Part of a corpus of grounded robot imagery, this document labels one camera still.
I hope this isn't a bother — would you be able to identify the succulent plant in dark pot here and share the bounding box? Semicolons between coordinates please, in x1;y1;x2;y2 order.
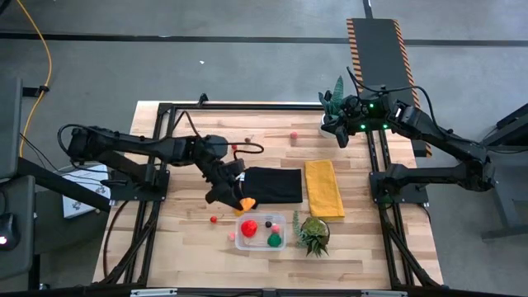
291;210;331;259

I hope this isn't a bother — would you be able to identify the black folded cloth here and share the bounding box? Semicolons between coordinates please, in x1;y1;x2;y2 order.
238;166;304;206

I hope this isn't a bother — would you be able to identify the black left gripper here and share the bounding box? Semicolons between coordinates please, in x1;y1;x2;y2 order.
205;171;245;210

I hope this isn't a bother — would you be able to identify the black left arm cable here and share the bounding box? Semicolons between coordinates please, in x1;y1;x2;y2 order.
171;110;266;162

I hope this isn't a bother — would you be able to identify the orange toy pumpkin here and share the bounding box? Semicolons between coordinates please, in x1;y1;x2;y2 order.
233;196;257;218

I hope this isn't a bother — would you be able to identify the black aluminium rig frame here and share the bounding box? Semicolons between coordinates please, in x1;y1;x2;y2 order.
92;93;445;297

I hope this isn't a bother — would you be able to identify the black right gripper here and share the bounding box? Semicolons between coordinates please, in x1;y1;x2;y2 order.
334;95;364;149

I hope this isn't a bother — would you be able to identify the red toy bell pepper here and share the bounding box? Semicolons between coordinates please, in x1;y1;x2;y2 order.
240;219;259;238

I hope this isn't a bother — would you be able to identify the yellow folded cloth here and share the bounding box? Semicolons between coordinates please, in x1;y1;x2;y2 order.
304;158;347;219

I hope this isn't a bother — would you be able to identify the brown cable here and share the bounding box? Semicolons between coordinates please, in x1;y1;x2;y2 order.
101;201;130;278

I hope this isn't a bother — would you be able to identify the yellow cable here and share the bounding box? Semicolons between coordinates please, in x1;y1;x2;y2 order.
15;0;54;160

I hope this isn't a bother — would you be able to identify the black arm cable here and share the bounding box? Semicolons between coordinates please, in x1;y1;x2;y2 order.
171;110;266;162
346;66;434;125

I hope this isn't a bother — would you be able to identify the black table stand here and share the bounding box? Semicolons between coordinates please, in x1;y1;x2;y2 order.
480;102;528;243

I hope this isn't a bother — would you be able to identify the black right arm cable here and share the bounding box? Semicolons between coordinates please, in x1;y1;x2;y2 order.
346;66;434;125

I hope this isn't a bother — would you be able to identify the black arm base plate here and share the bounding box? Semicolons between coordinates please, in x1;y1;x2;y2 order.
370;171;430;205
109;168;170;203

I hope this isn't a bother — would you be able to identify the white paper sheet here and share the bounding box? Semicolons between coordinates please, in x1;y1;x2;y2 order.
61;164;112;219

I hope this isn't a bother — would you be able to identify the snake plant in white pot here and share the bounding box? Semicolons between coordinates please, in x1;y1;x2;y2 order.
317;75;360;139

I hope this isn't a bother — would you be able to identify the black computer mouse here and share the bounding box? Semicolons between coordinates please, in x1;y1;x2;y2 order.
0;212;20;252

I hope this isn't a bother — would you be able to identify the silver mounting bracket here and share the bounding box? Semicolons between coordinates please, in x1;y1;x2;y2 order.
361;290;409;297
130;288;178;297

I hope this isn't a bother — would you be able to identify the grey desk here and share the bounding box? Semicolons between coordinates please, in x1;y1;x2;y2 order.
0;76;37;281

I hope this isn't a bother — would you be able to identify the clear plastic tupperware container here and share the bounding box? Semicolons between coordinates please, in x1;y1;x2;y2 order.
234;212;288;252

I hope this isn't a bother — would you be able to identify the black hazard-striped floor ramp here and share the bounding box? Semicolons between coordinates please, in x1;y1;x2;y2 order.
346;16;433;158

